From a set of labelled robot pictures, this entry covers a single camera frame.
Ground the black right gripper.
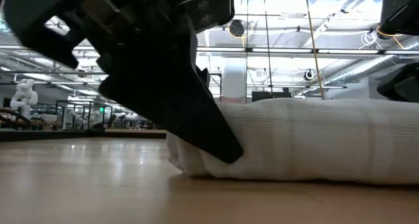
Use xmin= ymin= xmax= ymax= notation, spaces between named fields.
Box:
xmin=376 ymin=0 xmax=419 ymax=103

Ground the white checked towel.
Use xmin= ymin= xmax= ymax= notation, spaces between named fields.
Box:
xmin=166 ymin=98 xmax=419 ymax=185

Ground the black monitor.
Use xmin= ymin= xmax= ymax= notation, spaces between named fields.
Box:
xmin=251 ymin=90 xmax=293 ymax=103

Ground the white humanoid robot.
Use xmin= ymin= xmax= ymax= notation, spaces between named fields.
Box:
xmin=9 ymin=79 xmax=39 ymax=120

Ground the long black cable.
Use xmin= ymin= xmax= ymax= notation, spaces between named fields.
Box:
xmin=261 ymin=0 xmax=275 ymax=99

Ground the yellow cable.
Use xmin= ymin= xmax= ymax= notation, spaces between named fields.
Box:
xmin=304 ymin=0 xmax=325 ymax=100

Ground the black metal table frame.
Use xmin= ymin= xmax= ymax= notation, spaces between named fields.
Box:
xmin=0 ymin=128 xmax=167 ymax=142

